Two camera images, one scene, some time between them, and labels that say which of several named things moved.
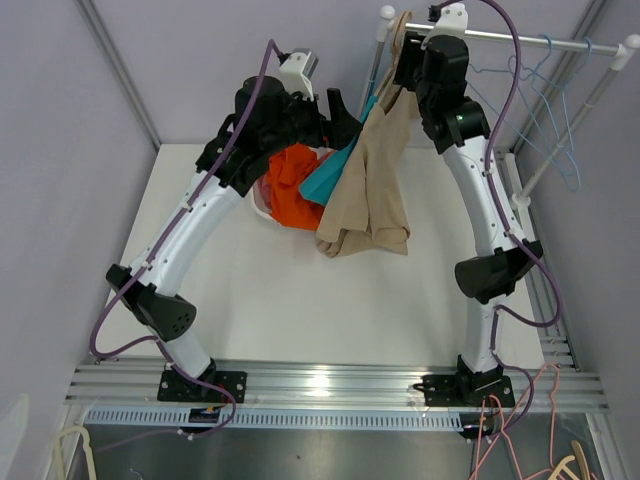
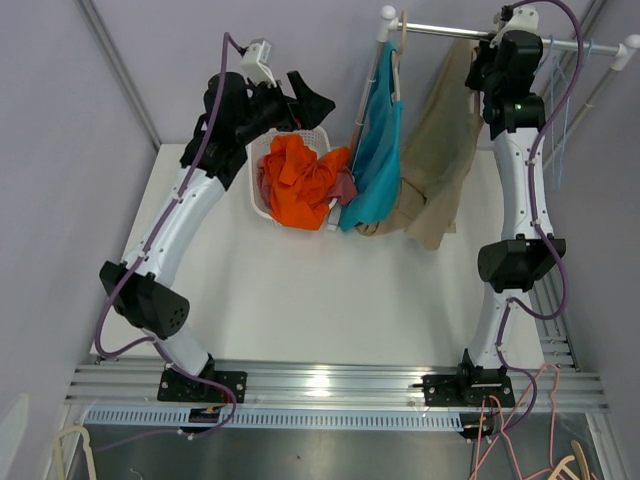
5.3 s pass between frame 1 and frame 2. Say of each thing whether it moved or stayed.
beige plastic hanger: moved
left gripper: moved
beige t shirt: moved
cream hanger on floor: stayed
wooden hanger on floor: stayed
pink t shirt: moved
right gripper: moved
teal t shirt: moved
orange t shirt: stayed
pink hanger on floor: stayed
